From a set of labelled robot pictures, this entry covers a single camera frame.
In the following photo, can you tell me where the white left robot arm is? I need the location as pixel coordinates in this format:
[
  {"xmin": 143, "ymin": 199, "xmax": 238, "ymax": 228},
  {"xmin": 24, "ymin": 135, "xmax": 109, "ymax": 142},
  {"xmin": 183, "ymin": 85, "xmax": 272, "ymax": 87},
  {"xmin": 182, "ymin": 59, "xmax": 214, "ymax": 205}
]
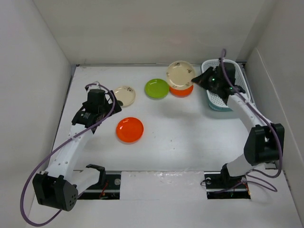
[{"xmin": 32, "ymin": 84, "xmax": 122, "ymax": 211}]

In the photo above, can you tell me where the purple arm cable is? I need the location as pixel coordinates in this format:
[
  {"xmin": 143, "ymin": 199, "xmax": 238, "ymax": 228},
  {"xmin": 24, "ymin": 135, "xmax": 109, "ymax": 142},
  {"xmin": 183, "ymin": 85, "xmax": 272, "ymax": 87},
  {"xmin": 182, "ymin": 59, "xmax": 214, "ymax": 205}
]
[
  {"xmin": 20, "ymin": 83, "xmax": 117, "ymax": 226},
  {"xmin": 215, "ymin": 49, "xmax": 285, "ymax": 193}
]

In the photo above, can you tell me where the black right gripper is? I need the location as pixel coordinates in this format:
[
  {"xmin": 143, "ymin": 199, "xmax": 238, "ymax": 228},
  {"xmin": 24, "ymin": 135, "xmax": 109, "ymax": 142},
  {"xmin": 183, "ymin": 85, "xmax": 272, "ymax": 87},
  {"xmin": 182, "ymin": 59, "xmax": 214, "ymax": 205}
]
[{"xmin": 192, "ymin": 66, "xmax": 223, "ymax": 91}]

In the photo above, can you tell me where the beige plate with red stamps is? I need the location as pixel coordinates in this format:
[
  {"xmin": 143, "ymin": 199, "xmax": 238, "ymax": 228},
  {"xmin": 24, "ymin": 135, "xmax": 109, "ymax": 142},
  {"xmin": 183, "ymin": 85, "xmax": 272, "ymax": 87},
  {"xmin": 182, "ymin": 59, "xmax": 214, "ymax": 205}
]
[{"xmin": 166, "ymin": 61, "xmax": 196, "ymax": 90}]

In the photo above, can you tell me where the orange plate near green plate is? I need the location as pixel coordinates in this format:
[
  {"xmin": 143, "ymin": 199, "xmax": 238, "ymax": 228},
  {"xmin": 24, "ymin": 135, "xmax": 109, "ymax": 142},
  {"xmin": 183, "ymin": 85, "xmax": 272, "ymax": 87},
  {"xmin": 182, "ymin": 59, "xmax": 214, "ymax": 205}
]
[{"xmin": 170, "ymin": 85, "xmax": 194, "ymax": 97}]

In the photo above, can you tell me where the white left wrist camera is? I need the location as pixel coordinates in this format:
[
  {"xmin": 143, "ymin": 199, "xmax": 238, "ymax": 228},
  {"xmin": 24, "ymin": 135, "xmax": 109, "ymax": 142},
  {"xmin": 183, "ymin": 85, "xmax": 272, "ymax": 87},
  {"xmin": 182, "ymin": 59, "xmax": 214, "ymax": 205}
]
[{"xmin": 85, "ymin": 82, "xmax": 100, "ymax": 92}]

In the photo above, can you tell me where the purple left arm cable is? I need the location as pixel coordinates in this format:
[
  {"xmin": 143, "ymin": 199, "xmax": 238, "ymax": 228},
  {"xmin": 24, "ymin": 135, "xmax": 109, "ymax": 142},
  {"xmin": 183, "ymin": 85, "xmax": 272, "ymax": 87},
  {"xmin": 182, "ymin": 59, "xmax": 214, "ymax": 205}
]
[{"xmin": 20, "ymin": 83, "xmax": 117, "ymax": 226}]

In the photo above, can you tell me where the orange plate near left arm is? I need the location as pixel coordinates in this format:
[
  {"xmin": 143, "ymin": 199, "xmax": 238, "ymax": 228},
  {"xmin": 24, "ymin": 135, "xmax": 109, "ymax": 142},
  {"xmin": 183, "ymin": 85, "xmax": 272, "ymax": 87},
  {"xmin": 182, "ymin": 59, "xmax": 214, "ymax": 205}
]
[{"xmin": 116, "ymin": 117, "xmax": 144, "ymax": 143}]

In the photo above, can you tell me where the cream plate with leaf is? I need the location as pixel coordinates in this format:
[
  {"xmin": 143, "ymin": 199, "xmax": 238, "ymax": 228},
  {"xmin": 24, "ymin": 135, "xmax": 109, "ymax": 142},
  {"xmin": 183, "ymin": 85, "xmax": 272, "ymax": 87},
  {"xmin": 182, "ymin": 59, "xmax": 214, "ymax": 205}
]
[{"xmin": 114, "ymin": 85, "xmax": 136, "ymax": 107}]

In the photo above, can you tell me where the black metal base rail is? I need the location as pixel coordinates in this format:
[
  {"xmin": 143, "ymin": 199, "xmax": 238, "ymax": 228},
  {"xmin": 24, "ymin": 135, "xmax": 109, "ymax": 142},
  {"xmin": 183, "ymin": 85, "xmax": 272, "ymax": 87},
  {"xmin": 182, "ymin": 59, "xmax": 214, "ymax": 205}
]
[{"xmin": 80, "ymin": 171, "xmax": 251, "ymax": 200}]

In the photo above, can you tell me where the white perforated plastic bin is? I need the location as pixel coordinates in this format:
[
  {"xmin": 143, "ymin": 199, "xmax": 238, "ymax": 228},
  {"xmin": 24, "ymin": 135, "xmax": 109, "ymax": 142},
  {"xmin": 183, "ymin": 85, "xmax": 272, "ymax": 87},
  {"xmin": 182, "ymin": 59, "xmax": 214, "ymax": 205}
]
[{"xmin": 200, "ymin": 59, "xmax": 253, "ymax": 112}]

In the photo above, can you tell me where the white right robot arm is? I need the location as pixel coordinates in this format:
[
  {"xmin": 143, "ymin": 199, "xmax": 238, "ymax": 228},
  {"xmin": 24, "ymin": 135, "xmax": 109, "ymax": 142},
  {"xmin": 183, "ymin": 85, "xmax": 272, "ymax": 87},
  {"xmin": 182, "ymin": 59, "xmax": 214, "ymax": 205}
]
[{"xmin": 191, "ymin": 62, "xmax": 285, "ymax": 188}]

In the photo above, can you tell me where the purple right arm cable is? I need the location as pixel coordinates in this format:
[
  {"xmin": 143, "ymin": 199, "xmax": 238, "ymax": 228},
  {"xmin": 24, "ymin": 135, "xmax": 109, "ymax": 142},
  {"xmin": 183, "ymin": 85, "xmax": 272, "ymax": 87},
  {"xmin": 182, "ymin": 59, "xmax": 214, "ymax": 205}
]
[{"xmin": 215, "ymin": 49, "xmax": 285, "ymax": 193}]

